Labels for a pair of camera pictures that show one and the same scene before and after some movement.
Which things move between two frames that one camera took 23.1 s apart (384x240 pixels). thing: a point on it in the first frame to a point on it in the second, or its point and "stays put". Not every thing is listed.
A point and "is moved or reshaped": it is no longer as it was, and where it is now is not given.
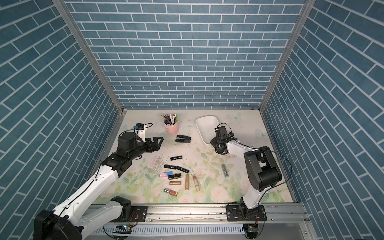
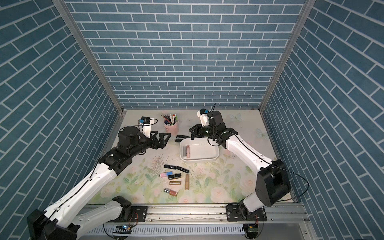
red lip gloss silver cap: (171, 192) stays put
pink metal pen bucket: (172, 125) stays put
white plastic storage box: (206, 125) is moved or reshaped
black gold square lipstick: (174, 176) stays put
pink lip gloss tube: (196, 183) to (188, 150)
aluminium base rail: (277, 214) stays put
